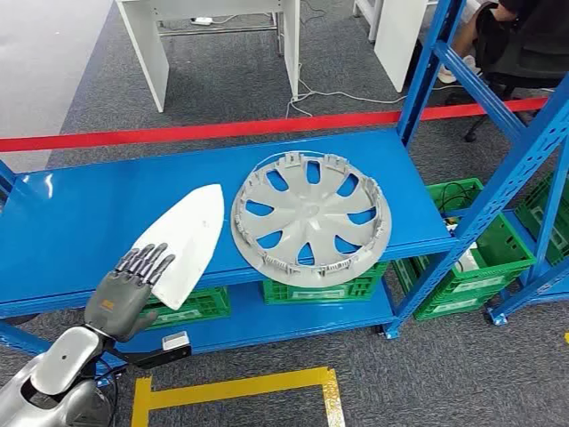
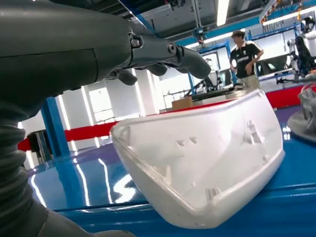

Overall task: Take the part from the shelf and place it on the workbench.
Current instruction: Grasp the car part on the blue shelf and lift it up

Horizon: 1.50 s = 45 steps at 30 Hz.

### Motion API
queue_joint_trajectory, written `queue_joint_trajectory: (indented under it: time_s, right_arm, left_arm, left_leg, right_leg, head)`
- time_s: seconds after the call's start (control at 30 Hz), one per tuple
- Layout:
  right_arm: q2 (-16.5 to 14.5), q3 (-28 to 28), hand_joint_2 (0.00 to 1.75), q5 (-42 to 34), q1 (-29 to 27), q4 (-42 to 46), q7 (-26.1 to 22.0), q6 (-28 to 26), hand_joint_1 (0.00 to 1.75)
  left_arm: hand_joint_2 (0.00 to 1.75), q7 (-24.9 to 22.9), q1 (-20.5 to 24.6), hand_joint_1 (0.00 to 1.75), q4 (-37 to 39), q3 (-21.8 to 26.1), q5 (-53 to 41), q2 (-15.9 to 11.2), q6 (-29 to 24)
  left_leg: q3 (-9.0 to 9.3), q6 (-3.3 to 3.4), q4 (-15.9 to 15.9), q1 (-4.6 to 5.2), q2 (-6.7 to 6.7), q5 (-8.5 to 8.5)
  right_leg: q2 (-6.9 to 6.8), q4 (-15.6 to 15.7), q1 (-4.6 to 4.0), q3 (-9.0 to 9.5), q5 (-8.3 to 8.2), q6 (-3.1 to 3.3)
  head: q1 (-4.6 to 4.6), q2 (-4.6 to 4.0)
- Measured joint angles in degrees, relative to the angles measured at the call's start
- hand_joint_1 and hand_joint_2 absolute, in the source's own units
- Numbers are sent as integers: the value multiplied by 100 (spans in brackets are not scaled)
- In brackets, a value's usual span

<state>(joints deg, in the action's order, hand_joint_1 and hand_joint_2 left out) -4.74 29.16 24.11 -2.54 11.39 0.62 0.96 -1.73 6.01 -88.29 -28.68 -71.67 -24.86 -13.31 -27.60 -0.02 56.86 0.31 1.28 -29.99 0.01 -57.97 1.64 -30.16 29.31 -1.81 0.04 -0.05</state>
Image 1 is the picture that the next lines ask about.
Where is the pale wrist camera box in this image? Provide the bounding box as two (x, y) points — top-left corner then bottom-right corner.
(161, 331), (192, 353)

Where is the white floor cable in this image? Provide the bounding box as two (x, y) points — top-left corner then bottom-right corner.
(284, 61), (466, 119)

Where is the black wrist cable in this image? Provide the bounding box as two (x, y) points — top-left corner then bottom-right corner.
(91, 356), (120, 427)

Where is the black cable in crate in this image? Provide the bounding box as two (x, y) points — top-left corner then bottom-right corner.
(438, 181), (475, 216)

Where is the red barrier belt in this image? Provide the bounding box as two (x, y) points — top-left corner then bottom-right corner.
(0, 97), (548, 155)

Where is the white item in crate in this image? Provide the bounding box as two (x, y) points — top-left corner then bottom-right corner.
(446, 221), (481, 273)

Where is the white plastic body part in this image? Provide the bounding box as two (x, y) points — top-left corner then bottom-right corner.
(131, 183), (226, 311)

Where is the white cabinet panel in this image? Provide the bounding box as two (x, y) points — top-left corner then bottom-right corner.
(353, 0), (430, 93)

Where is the black office chair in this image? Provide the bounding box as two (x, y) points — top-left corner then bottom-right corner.
(446, 12), (569, 142)

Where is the grey wheel hubcap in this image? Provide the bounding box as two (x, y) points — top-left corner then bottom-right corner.
(229, 151), (393, 289)

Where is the black camera bracket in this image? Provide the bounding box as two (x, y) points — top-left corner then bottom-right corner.
(104, 344), (192, 371)

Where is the person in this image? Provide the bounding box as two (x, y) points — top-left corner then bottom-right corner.
(438, 0), (569, 85)

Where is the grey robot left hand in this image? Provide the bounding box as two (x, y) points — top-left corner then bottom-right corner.
(83, 242), (177, 344)

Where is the blue steel shelf rack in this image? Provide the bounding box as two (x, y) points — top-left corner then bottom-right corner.
(487, 153), (569, 327)
(0, 0), (569, 358)

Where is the white desk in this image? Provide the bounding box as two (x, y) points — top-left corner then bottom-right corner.
(115, 0), (300, 113)

